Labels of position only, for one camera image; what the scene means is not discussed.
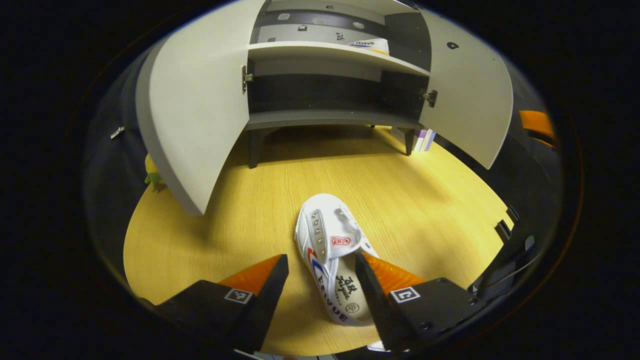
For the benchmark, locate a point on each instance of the grey book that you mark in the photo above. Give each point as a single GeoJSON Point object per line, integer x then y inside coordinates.
{"type": "Point", "coordinates": [425, 141]}

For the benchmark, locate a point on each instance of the yellow plush toy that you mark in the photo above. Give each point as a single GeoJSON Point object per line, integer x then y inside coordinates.
{"type": "Point", "coordinates": [152, 172]}

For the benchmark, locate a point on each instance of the pale pink book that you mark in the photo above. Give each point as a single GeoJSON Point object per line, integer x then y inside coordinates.
{"type": "Point", "coordinates": [418, 140]}

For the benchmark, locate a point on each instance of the white canvas shoe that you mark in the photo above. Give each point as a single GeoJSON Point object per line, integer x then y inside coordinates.
{"type": "Point", "coordinates": [330, 250]}
{"type": "Point", "coordinates": [372, 46]}

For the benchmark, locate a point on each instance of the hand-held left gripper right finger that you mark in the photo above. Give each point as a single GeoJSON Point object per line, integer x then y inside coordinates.
{"type": "Point", "coordinates": [380, 305]}

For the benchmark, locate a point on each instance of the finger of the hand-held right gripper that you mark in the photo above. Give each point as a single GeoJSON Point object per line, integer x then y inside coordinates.
{"type": "Point", "coordinates": [537, 125]}

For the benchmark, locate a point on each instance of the white shoe cabinet door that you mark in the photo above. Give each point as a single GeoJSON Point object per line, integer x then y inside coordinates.
{"type": "Point", "coordinates": [465, 95]}
{"type": "Point", "coordinates": [195, 115]}

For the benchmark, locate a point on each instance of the white shoe cabinet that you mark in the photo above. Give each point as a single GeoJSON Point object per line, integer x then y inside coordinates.
{"type": "Point", "coordinates": [325, 95]}

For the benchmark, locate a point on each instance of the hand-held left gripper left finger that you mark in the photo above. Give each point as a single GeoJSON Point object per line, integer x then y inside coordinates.
{"type": "Point", "coordinates": [265, 300]}

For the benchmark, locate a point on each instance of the white clip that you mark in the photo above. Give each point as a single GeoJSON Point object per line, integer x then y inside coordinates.
{"type": "Point", "coordinates": [117, 132]}

